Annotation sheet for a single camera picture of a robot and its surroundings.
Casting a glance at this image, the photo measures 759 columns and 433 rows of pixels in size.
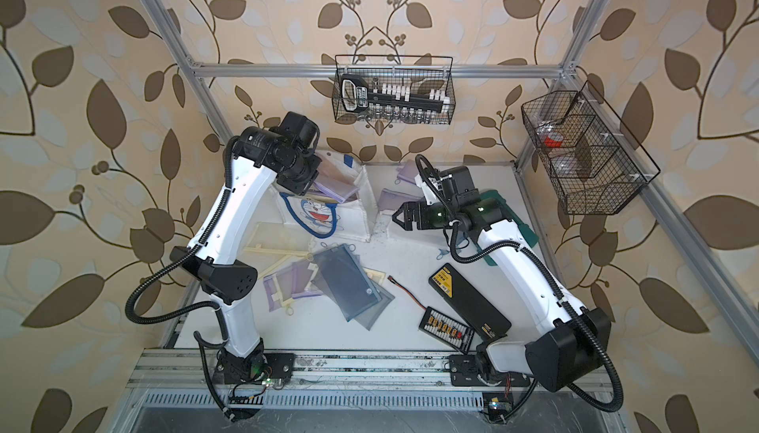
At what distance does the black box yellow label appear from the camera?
81cm

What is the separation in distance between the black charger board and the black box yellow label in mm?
14

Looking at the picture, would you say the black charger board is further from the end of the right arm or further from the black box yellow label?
the end of the right arm

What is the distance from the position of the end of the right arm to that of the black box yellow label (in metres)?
0.30

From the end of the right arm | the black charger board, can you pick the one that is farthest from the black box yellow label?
the end of the right arm

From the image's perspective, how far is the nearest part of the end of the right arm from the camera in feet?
1.75

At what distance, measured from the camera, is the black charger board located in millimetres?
791

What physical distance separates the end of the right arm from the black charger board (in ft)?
1.05
